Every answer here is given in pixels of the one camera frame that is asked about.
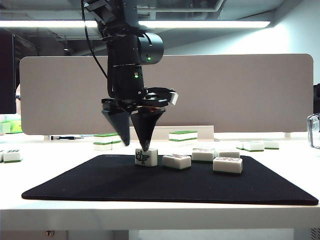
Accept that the three-bamboo mahjong tile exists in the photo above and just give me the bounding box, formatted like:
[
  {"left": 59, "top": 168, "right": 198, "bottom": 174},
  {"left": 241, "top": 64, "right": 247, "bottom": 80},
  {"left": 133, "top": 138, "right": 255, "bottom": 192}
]
[{"left": 214, "top": 149, "right": 241, "bottom": 159}]

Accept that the clear faceted plastic mug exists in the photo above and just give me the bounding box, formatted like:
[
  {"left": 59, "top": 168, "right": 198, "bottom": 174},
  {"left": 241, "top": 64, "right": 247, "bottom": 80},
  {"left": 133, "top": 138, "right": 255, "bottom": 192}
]
[{"left": 306, "top": 112, "right": 320, "bottom": 150}]

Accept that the black monitor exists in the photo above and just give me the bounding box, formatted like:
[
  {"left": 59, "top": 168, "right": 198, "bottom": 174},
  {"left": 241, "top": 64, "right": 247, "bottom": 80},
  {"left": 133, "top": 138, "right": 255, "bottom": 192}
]
[{"left": 0, "top": 27, "right": 17, "bottom": 115}]

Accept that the black device behind divider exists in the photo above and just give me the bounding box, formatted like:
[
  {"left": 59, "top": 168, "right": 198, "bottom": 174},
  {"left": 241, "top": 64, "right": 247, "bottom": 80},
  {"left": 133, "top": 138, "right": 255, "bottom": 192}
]
[{"left": 313, "top": 83, "right": 320, "bottom": 115}]

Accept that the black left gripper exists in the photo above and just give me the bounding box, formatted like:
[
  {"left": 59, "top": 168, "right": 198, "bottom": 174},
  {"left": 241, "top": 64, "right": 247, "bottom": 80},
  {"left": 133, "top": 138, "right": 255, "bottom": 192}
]
[{"left": 100, "top": 86, "right": 176, "bottom": 152}]

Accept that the bird mahjong tile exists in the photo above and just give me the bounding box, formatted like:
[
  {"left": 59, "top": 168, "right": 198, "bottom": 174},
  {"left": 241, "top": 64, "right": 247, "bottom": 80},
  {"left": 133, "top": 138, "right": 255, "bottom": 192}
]
[{"left": 134, "top": 147, "right": 159, "bottom": 167}]

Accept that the beige desk divider panel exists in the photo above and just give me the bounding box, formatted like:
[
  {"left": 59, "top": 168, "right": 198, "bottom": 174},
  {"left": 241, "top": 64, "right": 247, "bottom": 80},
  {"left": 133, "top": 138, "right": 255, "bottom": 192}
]
[{"left": 19, "top": 53, "right": 315, "bottom": 136}]

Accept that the black blue screwdriver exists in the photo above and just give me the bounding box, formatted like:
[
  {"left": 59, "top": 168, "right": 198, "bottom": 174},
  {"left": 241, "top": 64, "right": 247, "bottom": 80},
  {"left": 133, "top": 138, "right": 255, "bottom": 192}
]
[{"left": 50, "top": 135, "right": 83, "bottom": 141}]

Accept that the black mouse mat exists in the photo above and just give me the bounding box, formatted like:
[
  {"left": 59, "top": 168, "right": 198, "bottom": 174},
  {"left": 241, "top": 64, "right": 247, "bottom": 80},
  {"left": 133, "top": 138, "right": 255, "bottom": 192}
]
[{"left": 21, "top": 154, "right": 320, "bottom": 206}]

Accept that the bamboo mahjong tile red mark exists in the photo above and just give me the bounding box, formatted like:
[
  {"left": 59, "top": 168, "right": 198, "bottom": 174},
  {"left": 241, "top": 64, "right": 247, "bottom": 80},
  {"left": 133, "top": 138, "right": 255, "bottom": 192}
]
[{"left": 263, "top": 140, "right": 280, "bottom": 151}]

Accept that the green white box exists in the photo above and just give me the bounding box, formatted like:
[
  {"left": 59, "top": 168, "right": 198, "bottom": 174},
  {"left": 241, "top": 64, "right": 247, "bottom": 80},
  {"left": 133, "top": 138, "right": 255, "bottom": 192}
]
[
  {"left": 0, "top": 121, "right": 12, "bottom": 134},
  {"left": 9, "top": 119, "right": 23, "bottom": 134}
]

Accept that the person behind divider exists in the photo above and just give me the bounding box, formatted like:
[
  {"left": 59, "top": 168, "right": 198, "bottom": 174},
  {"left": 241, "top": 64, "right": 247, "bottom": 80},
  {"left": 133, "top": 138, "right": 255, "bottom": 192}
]
[{"left": 15, "top": 83, "right": 22, "bottom": 116}]

